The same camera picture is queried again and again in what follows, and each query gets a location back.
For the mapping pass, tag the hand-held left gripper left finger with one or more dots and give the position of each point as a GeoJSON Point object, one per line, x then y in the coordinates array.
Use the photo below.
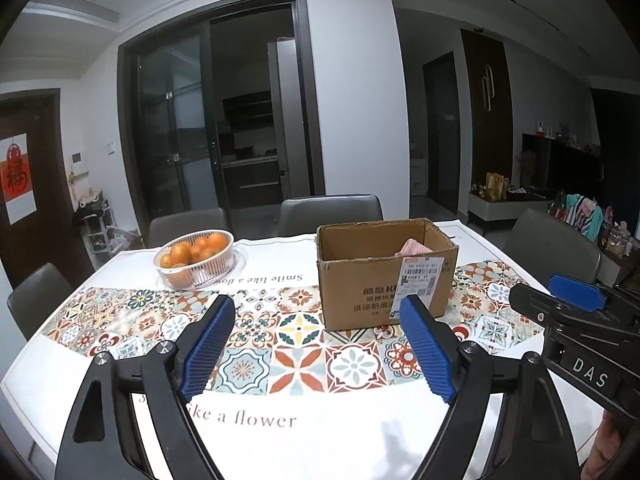
{"type": "Point", "coordinates": [207, 345]}

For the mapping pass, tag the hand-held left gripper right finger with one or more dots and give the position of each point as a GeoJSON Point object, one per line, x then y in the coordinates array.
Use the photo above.
{"type": "Point", "coordinates": [430, 350]}

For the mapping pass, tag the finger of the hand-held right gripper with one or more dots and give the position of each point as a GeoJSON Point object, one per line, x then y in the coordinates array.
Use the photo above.
{"type": "Point", "coordinates": [577, 292]}
{"type": "Point", "coordinates": [532, 302]}

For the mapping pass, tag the brown cardboard box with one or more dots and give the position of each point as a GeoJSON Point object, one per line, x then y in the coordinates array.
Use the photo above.
{"type": "Point", "coordinates": [360, 300]}

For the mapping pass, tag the pink plush cloth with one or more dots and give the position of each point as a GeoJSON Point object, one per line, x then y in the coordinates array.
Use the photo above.
{"type": "Point", "coordinates": [412, 249]}

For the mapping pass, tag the person's right hand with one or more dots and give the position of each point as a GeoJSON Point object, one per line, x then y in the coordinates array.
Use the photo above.
{"type": "Point", "coordinates": [612, 450]}

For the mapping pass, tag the grey dining chair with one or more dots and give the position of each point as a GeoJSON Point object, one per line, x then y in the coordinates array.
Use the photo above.
{"type": "Point", "coordinates": [550, 245]}
{"type": "Point", "coordinates": [330, 215]}
{"type": "Point", "coordinates": [185, 225]}
{"type": "Point", "coordinates": [40, 300]}

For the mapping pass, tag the clear snack bag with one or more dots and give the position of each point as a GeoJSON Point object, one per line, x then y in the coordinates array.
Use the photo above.
{"type": "Point", "coordinates": [619, 240]}

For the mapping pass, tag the white plastic fruit basket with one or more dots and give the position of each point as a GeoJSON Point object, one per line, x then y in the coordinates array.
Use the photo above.
{"type": "Point", "coordinates": [200, 272]}

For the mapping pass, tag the colourful clothes pile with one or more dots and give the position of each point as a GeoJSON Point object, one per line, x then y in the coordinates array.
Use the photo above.
{"type": "Point", "coordinates": [580, 215]}

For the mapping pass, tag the pile of oranges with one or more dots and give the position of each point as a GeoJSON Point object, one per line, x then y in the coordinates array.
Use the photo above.
{"type": "Point", "coordinates": [192, 252]}

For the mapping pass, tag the white low cabinet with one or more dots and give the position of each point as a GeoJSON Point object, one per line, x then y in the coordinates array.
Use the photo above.
{"type": "Point", "coordinates": [500, 207]}

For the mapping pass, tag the yellow packets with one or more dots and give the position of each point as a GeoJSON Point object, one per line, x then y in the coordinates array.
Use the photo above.
{"type": "Point", "coordinates": [494, 186]}

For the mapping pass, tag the black television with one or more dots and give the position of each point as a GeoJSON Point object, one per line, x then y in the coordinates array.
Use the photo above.
{"type": "Point", "coordinates": [565, 165]}

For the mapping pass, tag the small cluttered rack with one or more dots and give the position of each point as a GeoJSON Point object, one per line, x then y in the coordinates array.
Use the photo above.
{"type": "Point", "coordinates": [95, 230]}

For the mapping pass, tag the brown tall cabinet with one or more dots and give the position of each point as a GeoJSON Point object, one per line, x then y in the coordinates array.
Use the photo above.
{"type": "Point", "coordinates": [485, 135]}

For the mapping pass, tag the dark interior door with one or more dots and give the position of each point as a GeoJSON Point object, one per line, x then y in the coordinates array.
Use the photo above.
{"type": "Point", "coordinates": [440, 135]}

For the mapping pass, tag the brown wooden door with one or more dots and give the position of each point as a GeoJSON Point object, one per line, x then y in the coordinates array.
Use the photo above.
{"type": "Point", "coordinates": [45, 185]}

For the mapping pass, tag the dark sliding glass door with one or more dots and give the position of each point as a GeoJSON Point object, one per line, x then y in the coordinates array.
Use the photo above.
{"type": "Point", "coordinates": [170, 110]}

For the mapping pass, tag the wall intercom panel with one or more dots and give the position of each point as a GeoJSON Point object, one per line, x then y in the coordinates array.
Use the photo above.
{"type": "Point", "coordinates": [77, 158]}

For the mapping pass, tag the red and white wall poster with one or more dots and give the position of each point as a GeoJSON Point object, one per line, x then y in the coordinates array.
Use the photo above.
{"type": "Point", "coordinates": [12, 180]}

